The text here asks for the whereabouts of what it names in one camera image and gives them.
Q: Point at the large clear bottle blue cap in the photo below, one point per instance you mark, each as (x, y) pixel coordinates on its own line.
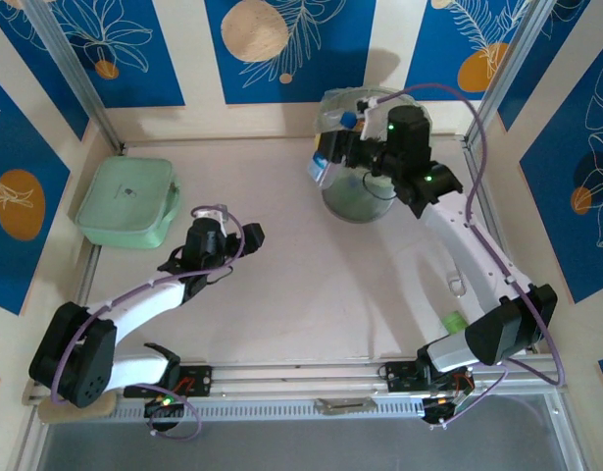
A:
(318, 162)

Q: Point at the pale green bin liner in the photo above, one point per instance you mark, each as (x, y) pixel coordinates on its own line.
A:
(336, 105)

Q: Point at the grey mesh waste bin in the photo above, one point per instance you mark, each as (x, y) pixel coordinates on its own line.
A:
(355, 208)

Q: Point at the mint green zip case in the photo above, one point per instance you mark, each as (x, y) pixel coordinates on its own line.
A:
(124, 196)

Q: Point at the light green tube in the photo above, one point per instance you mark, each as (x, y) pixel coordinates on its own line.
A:
(455, 324)

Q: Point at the beige sponge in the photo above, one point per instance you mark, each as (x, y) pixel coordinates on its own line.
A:
(85, 413)

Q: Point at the grey metal panel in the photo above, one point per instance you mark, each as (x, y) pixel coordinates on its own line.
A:
(301, 446)

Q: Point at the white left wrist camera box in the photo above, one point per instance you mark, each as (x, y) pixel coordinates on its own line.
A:
(210, 218)

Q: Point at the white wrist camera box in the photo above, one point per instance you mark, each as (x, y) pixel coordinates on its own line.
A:
(372, 118)
(210, 218)

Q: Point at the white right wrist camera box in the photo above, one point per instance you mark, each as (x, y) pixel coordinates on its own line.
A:
(372, 118)

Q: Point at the aluminium frame post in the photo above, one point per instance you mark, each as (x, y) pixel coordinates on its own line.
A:
(73, 64)
(504, 73)

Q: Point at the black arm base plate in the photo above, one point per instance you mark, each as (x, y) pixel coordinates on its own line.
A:
(399, 377)
(198, 380)

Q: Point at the long aluminium base rail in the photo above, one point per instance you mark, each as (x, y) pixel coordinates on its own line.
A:
(291, 378)

